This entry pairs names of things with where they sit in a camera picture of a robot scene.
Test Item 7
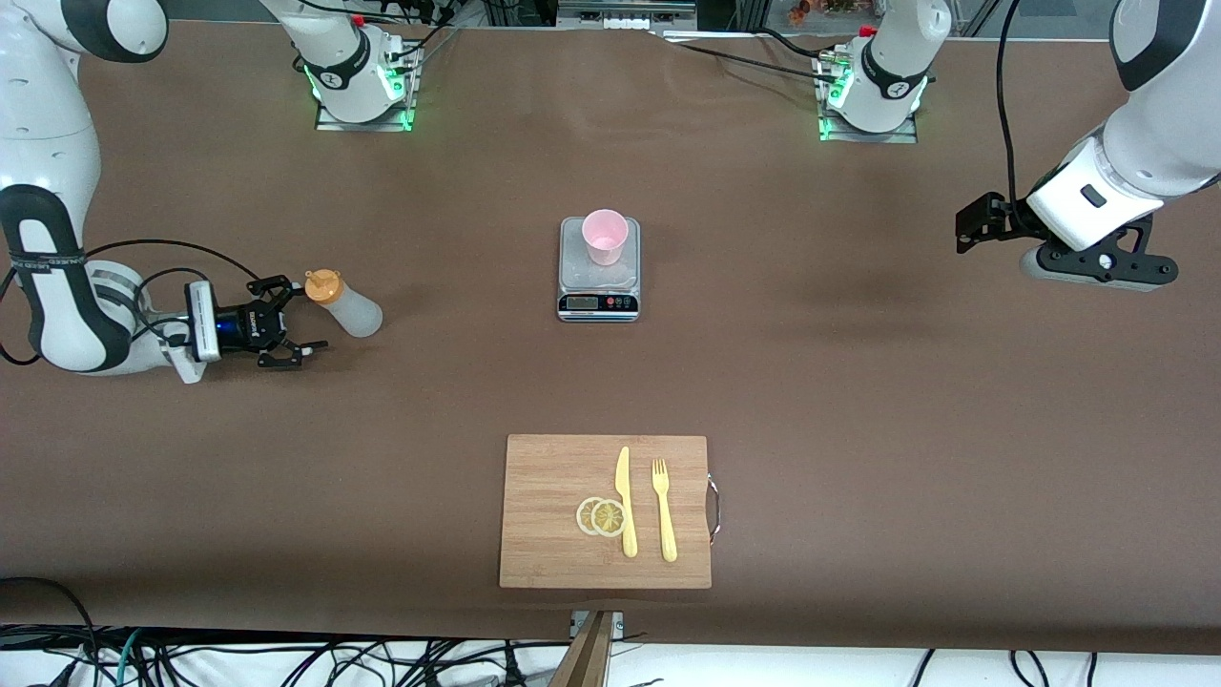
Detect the translucent squeeze bottle orange cap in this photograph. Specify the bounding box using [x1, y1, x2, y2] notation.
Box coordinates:
[303, 268, 384, 339]

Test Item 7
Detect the pink plastic cup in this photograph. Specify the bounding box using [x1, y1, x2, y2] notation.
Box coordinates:
[582, 209, 630, 267]

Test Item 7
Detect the wooden cutting board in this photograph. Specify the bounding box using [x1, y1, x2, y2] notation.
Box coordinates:
[499, 434, 722, 590]

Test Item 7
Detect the silver digital kitchen scale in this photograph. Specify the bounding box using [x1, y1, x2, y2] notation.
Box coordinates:
[557, 217, 641, 323]

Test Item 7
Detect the yellow plastic knife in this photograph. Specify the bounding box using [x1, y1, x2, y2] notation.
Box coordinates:
[614, 446, 639, 559]

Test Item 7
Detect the yellow plastic fork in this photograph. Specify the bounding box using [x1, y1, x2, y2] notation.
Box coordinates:
[652, 458, 679, 563]

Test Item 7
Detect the wooden beam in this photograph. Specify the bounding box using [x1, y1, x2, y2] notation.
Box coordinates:
[548, 611, 616, 687]

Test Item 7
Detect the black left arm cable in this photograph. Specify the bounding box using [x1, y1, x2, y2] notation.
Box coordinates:
[995, 0, 1026, 235]

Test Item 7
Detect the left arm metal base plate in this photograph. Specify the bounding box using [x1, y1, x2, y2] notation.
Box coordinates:
[817, 52, 922, 145]

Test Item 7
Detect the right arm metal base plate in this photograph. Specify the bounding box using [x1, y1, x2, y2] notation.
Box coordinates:
[314, 43, 422, 134]

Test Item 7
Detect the black table cable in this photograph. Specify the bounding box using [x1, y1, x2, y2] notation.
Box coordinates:
[758, 27, 840, 60]
[665, 38, 845, 82]

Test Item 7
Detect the teal floor cable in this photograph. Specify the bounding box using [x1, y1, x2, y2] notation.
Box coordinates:
[113, 628, 144, 687]

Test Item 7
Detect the small metal bracket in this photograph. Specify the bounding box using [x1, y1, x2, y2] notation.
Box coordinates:
[569, 611, 626, 642]

